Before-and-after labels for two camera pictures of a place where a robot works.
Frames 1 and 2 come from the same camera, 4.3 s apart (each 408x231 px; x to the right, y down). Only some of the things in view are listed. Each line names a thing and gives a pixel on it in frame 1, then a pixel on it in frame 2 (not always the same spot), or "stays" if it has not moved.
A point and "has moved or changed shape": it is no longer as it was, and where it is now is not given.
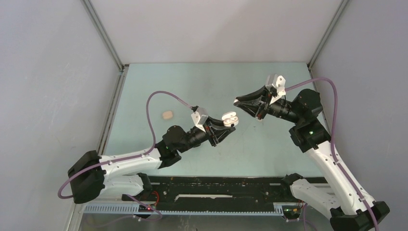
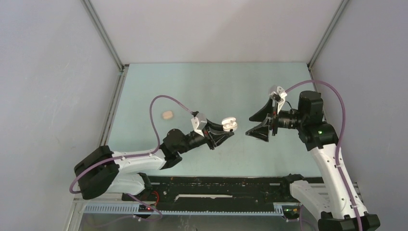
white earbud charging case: [230, 118] has moved or changed shape
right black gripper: [256, 109] to [261, 131]
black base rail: [211, 193] stays
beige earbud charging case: [167, 115] stays
